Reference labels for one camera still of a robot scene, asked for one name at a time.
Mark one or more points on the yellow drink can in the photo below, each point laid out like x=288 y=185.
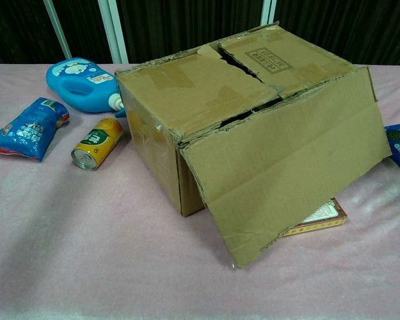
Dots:
x=96 y=143

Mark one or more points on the thin grey frame rail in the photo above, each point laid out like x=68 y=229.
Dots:
x=57 y=30

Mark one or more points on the blue snack bag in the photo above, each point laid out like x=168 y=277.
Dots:
x=26 y=130

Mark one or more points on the blue detergent pump bottle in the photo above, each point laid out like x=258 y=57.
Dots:
x=76 y=80

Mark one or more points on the wide white frame post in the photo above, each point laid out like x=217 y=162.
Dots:
x=115 y=30

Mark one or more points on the pink tablecloth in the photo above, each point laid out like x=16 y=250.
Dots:
x=86 y=260

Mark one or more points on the brown cardboard box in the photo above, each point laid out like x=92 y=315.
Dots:
x=270 y=160

